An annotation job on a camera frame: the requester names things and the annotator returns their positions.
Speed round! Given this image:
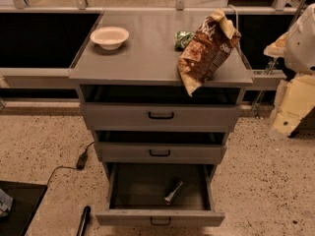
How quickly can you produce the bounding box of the green crumpled snack bag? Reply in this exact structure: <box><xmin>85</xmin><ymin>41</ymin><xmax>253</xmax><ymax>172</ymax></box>
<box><xmin>174</xmin><ymin>30</ymin><xmax>194</xmax><ymax>49</ymax></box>

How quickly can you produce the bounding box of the white bowl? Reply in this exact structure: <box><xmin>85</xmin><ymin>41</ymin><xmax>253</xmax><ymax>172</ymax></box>
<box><xmin>90</xmin><ymin>27</ymin><xmax>129</xmax><ymax>50</ymax></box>

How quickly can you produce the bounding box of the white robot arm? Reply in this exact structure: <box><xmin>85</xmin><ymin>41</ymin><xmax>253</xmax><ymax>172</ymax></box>
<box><xmin>264</xmin><ymin>4</ymin><xmax>315</xmax><ymax>140</ymax></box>

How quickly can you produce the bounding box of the metal support pole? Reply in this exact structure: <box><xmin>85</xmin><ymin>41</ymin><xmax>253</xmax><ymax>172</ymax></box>
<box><xmin>251</xmin><ymin>0</ymin><xmax>307</xmax><ymax>117</ymax></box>

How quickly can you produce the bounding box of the black tray corner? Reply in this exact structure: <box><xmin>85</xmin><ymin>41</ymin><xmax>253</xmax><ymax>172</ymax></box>
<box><xmin>0</xmin><ymin>181</ymin><xmax>47</xmax><ymax>236</ymax></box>

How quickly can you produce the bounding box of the grey side rail shelf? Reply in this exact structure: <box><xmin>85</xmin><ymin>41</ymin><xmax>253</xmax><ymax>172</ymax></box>
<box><xmin>246</xmin><ymin>70</ymin><xmax>286</xmax><ymax>90</ymax></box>

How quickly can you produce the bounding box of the grey bottom drawer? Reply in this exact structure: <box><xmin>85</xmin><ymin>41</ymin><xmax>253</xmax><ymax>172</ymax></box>
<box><xmin>95</xmin><ymin>163</ymin><xmax>224</xmax><ymax>227</ymax></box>

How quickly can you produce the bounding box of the grey drawer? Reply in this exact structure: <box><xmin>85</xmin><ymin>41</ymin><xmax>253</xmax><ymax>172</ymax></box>
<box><xmin>81</xmin><ymin>86</ymin><xmax>240</xmax><ymax>132</ymax></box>
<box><xmin>95</xmin><ymin>131</ymin><xmax>226</xmax><ymax>164</ymax></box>
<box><xmin>95</xmin><ymin>163</ymin><xmax>224</xmax><ymax>227</ymax></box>

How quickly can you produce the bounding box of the brown chip bag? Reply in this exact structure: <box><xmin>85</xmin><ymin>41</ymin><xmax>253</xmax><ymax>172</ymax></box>
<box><xmin>177</xmin><ymin>9</ymin><xmax>241</xmax><ymax>96</ymax></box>

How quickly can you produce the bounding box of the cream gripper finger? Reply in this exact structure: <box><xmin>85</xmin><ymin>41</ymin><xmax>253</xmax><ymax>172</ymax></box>
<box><xmin>269</xmin><ymin>75</ymin><xmax>315</xmax><ymax>139</ymax></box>

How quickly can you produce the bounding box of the grey top drawer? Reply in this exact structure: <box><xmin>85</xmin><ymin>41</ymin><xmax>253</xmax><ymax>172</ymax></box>
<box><xmin>81</xmin><ymin>86</ymin><xmax>240</xmax><ymax>132</ymax></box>

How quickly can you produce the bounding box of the black floor cable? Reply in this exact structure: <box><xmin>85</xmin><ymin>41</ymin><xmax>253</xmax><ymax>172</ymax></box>
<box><xmin>45</xmin><ymin>141</ymin><xmax>95</xmax><ymax>186</ymax></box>

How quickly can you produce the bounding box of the grey drawer cabinet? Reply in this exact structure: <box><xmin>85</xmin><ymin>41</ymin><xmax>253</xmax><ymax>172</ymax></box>
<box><xmin>68</xmin><ymin>9</ymin><xmax>255</xmax><ymax>169</ymax></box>

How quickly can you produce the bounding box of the silver redbull can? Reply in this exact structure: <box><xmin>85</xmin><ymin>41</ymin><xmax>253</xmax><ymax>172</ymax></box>
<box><xmin>163</xmin><ymin>179</ymin><xmax>184</xmax><ymax>206</ymax></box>

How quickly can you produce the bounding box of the black handle on floor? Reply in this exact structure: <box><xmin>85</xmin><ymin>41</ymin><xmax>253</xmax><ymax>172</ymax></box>
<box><xmin>76</xmin><ymin>206</ymin><xmax>91</xmax><ymax>236</ymax></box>

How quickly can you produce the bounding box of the grey middle drawer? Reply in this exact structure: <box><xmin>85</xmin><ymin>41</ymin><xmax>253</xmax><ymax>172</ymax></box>
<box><xmin>95</xmin><ymin>131</ymin><xmax>226</xmax><ymax>164</ymax></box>

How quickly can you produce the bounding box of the black power adapter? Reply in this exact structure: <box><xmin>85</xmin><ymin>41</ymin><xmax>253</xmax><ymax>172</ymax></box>
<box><xmin>76</xmin><ymin>152</ymin><xmax>88</xmax><ymax>170</ymax></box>

